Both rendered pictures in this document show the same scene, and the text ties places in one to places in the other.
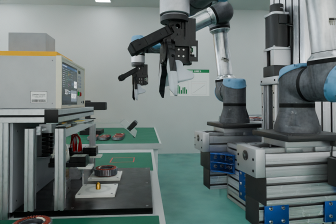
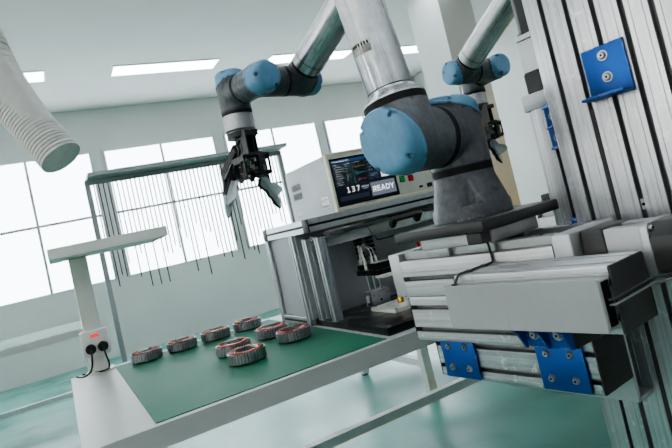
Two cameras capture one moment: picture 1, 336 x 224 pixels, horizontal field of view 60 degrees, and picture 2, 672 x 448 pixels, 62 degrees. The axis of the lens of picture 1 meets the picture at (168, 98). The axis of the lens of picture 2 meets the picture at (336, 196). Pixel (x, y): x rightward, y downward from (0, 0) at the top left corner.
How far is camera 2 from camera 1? 1.38 m
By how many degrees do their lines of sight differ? 67
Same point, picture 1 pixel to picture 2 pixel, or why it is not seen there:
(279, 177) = (424, 296)
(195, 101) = not seen: outside the picture
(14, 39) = not seen: hidden behind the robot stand
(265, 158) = (401, 268)
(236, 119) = not seen: hidden behind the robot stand
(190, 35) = (244, 149)
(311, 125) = (444, 210)
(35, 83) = (320, 189)
